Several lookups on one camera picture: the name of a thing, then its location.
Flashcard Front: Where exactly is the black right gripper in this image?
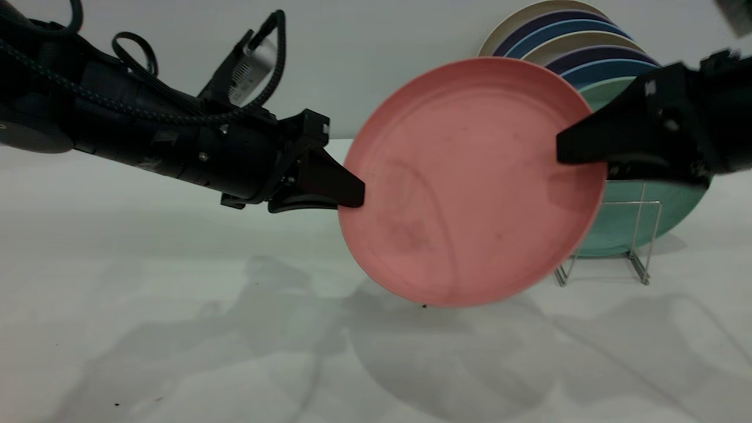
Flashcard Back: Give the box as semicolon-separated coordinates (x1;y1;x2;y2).
555;50;752;189

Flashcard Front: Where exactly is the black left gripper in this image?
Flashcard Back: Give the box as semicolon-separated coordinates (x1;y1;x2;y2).
147;110;365;213

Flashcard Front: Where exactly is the pink round plate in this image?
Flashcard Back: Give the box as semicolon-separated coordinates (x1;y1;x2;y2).
338;57;607;308

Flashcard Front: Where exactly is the green round plate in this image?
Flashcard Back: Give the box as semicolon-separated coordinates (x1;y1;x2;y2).
579;76;711;258

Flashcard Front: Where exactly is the blue round plate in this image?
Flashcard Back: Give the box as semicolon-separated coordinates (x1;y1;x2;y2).
506;20;629;59
561;60;676;90

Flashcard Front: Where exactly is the dark purple round plate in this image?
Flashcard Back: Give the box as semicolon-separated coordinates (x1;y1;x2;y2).
493;11;615;58
546;47;662;75

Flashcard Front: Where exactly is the beige round plate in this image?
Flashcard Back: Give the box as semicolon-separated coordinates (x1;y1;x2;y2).
479;1;612;58
523;32;647;66

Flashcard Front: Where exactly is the silver wire dish rack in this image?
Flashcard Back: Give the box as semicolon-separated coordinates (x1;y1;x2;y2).
555;182;663;288

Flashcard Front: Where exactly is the black braided cable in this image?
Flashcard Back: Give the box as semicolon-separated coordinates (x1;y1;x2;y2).
0;11;287;125

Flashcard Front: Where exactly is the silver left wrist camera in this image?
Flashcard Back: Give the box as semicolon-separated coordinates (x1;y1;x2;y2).
200;26;280;109

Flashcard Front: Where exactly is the black looped cable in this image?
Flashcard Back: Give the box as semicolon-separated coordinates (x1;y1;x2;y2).
110;31;203;115

